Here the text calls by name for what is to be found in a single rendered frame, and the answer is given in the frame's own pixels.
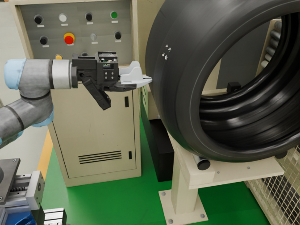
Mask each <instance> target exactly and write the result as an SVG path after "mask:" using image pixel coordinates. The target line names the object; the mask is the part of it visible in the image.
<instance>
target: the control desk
mask: <svg viewBox="0 0 300 225"><path fill-rule="evenodd" d="M9 4H10V8H11V11H12V14H13V17H14V21H15V23H16V27H17V30H18V33H19V36H20V40H21V43H22V46H23V49H24V53H25V56H26V58H27V59H61V60H70V61H71V62H72V57H73V53H78V56H95V54H96V52H97V51H108V52H116V54H117V56H118V58H117V60H118V66H119V69H121V68H128V67H129V66H130V64H131V62H132V61H138V36H137V6H136V0H9ZM50 91H51V97H52V102H53V105H54V119H53V121H52V122H51V123H50V124H48V125H47V127H48V130H49V133H50V137H51V140H52V143H53V146H54V150H55V153H56V156H57V159H58V162H59V166H60V169H61V172H62V176H63V179H64V182H65V185H66V187H73V186H79V185H85V184H92V183H100V182H106V181H113V180H119V179H127V178H133V177H140V176H141V175H142V171H141V141H140V111H139V88H136V89H134V90H131V91H126V92H107V91H105V93H106V94H107V95H108V96H109V98H110V99H111V107H110V108H108V109H106V110H103V109H102V108H101V107H100V106H99V105H98V103H97V102H96V100H95V99H94V98H93V97H92V95H91V94H90V93H89V91H88V90H87V89H86V88H85V86H84V85H83V84H82V81H81V82H79V83H78V88H72V87H71V89H51V90H50Z"/></svg>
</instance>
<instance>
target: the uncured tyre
mask: <svg viewBox="0 0 300 225"><path fill-rule="evenodd" d="M160 10H161V11H162V12H163V14H164V15H165V16H166V18H165V17H164V16H163V15H162V14H161V12H160ZM160 10H159V12H158V14H157V16H156V18H155V20H154V22H153V24H152V27H151V30H150V34H149V37H148V41H147V45H146V55H145V68H146V76H149V77H151V78H152V82H150V83H148V84H149V87H150V90H151V93H152V96H153V99H154V101H155V104H156V107H157V110H158V112H159V115H160V118H161V120H162V122H163V124H164V126H165V128H166V129H167V131H168V132H169V134H170V135H171V136H172V137H173V138H174V139H175V140H176V141H177V142H178V143H179V144H180V145H181V146H182V147H183V148H184V149H186V150H187V151H189V152H191V153H192V154H194V155H197V156H199V157H202V158H205V159H209V160H214V161H221V162H229V163H245V162H252V161H258V160H262V159H266V158H269V157H272V156H275V155H278V154H280V153H283V152H285V151H287V150H289V149H291V148H293V147H295V146H297V145H299V144H300V0H165V2H164V3H163V5H162V6H161V8H160ZM278 17H281V21H282V27H281V35H280V39H279V43H278V46H277V48H276V50H275V53H274V55H273V56H272V58H271V60H270V61H269V63H268V64H267V65H266V67H265V68H264V69H263V70H262V71H261V72H260V74H259V75H257V76H256V77H255V78H254V79H253V80H252V81H250V82H249V83H248V84H246V85H245V86H243V87H241V88H239V89H237V90H235V91H233V92H230V93H226V94H223V95H217V96H204V95H202V91H203V88H204V86H205V84H206V81H207V79H208V77H209V76H210V74H211V72H212V70H213V69H214V67H215V66H216V65H217V63H218V62H219V61H220V59H221V58H222V57H223V56H224V54H225V53H226V52H227V51H228V50H229V49H230V48H231V47H232V46H233V45H234V44H235V43H236V42H238V41H239V40H240V39H241V38H243V37H244V36H245V35H247V34H248V33H249V32H251V31H252V30H254V29H255V28H257V27H259V26H261V25H262V24H264V23H266V22H268V21H271V20H273V19H275V18H278ZM167 42H169V43H170V44H171V45H172V46H173V49H172V51H171V53H170V55H169V57H168V60H167V62H165V61H164V60H163V59H162V58H161V56H162V53H163V50H164V48H165V46H166V44H167Z"/></svg>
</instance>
